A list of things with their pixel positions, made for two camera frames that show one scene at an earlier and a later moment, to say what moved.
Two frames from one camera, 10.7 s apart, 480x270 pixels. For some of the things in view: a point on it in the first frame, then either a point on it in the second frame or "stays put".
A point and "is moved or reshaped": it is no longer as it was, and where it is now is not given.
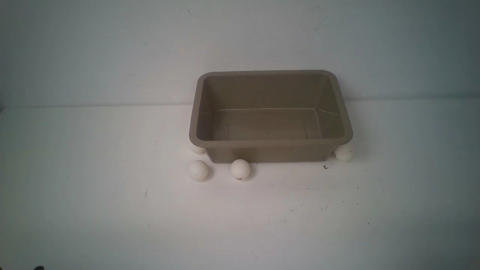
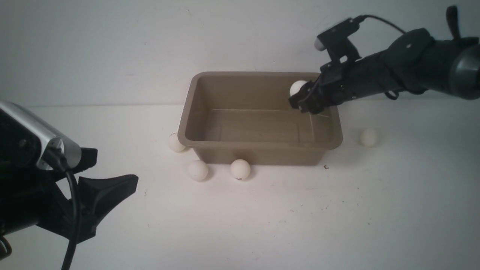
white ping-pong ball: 197,149 -> 174,143
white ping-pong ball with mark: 240,169 stays put
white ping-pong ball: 198,170 stays put
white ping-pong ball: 344,153 -> 368,137
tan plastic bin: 269,116 is moved or reshaped
